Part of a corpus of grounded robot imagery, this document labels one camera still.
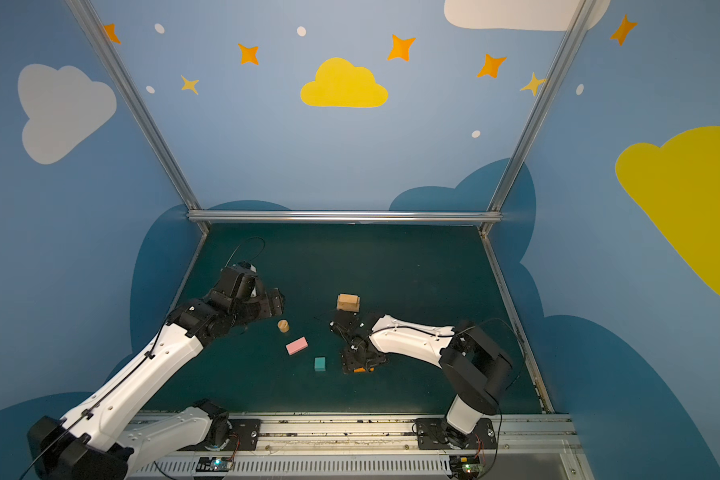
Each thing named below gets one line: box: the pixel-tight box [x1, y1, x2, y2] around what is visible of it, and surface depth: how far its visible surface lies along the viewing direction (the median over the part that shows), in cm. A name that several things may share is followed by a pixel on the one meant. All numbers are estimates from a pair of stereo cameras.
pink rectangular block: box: [285, 336, 309, 356], surface depth 91 cm
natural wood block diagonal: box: [336, 293, 360, 312], surface depth 100 cm
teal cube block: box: [314, 357, 326, 372], surface depth 86 cm
